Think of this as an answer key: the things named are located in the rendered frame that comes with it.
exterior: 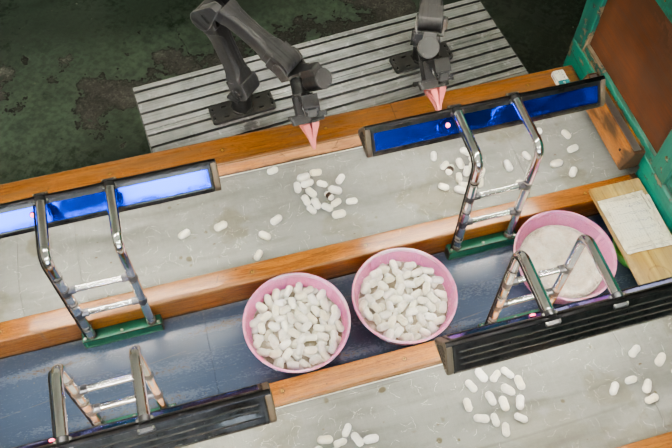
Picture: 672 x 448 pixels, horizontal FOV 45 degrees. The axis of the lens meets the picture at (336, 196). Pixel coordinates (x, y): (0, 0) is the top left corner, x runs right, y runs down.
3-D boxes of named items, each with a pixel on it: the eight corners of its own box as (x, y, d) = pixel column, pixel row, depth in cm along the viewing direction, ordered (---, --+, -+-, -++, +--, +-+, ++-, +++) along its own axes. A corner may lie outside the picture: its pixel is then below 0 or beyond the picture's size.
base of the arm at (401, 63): (457, 41, 253) (447, 26, 257) (398, 57, 249) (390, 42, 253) (453, 58, 260) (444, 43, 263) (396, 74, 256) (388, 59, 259)
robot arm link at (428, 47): (445, 60, 212) (450, 13, 210) (412, 56, 212) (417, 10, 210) (442, 60, 223) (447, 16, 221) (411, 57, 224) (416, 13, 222)
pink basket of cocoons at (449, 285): (330, 299, 212) (330, 283, 204) (408, 247, 221) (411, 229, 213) (394, 378, 200) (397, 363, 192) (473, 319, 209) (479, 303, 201)
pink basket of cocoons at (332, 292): (236, 302, 211) (232, 286, 203) (334, 278, 215) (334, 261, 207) (258, 398, 197) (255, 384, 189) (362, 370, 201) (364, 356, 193)
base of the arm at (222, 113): (275, 91, 241) (268, 75, 245) (211, 109, 237) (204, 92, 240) (277, 108, 248) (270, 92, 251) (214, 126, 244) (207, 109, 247)
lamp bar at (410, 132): (357, 133, 196) (358, 114, 190) (590, 83, 206) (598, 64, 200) (366, 159, 192) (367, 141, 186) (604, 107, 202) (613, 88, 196)
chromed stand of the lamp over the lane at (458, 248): (424, 203, 229) (444, 102, 191) (490, 188, 232) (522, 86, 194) (447, 260, 219) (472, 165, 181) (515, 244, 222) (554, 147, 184)
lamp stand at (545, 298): (475, 330, 208) (508, 244, 170) (546, 311, 211) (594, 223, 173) (502, 399, 198) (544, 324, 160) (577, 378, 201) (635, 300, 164)
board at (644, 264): (587, 191, 221) (589, 189, 220) (637, 179, 223) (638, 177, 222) (644, 296, 204) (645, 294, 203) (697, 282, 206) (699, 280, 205)
